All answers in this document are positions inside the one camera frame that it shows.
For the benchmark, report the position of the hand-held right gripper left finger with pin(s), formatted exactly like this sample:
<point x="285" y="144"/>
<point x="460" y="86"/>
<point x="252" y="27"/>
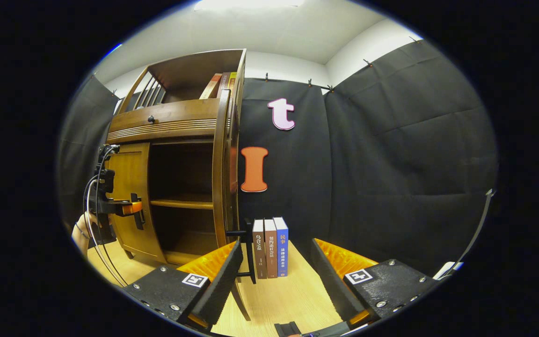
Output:
<point x="220" y="281"/>

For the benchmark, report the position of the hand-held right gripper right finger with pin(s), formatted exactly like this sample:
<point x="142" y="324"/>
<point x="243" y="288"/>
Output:
<point x="335" y="285"/>

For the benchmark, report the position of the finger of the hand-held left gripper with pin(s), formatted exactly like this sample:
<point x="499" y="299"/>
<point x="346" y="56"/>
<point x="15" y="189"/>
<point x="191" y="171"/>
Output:
<point x="127" y="207"/>

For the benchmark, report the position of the wooden shoe cabinet door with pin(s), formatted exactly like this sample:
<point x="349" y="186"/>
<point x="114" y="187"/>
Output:
<point x="220" y="164"/>
<point x="129" y="173"/>

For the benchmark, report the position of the wooden double-door shoe cabinet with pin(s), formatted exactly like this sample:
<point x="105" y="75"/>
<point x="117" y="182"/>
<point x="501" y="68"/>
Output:
<point x="166" y="126"/>

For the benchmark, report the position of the wooden inner shelf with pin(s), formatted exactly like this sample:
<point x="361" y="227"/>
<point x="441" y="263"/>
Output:
<point x="180" y="203"/>

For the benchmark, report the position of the blue standing book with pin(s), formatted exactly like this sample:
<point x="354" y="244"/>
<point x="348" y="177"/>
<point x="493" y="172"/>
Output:
<point x="281" y="245"/>

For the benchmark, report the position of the wooden drawer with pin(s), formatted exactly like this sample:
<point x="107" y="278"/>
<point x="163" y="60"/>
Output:
<point x="180" y="114"/>

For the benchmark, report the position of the tan book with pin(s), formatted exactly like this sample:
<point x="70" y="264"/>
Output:
<point x="211" y="86"/>

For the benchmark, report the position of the maroon book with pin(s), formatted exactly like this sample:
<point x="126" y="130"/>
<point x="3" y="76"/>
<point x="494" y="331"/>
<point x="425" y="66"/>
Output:
<point x="225" y="82"/>

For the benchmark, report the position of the yellow book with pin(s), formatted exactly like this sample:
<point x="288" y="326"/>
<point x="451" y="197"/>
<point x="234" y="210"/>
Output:
<point x="232" y="79"/>

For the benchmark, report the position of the large ceiling light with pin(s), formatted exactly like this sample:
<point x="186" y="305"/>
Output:
<point x="251" y="3"/>

